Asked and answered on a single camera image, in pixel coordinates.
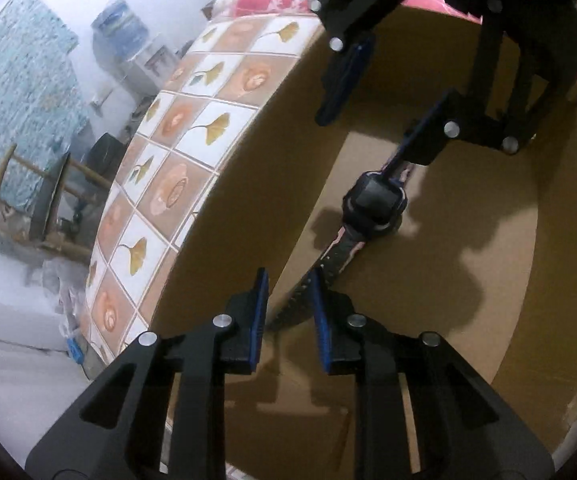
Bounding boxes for tile-patterned leaf print sheet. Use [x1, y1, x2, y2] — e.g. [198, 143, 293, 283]
[86, 17, 326, 366]

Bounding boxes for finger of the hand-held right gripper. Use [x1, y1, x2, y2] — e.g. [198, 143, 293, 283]
[309, 0, 421, 126]
[385, 2, 555, 181]

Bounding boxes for black bin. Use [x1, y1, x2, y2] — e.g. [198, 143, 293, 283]
[81, 132, 129, 181]

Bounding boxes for white plastic bags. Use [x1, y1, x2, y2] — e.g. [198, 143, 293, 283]
[43, 255, 92, 351]

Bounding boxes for blue patterned wall cloth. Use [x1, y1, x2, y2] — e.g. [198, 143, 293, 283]
[0, 0, 92, 221]

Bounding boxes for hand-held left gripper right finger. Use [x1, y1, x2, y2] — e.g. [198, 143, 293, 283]
[308, 266, 555, 480]

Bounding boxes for black smart watch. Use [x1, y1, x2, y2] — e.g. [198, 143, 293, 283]
[268, 152, 419, 331]

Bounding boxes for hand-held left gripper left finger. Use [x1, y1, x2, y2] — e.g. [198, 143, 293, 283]
[25, 267, 270, 480]

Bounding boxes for brown cardboard box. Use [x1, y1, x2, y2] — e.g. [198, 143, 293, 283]
[151, 7, 577, 480]

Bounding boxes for blue water bottle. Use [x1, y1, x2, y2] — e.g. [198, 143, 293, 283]
[92, 1, 148, 58]

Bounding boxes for wooden chair with dark seat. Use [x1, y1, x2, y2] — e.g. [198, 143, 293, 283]
[0, 142, 114, 261]

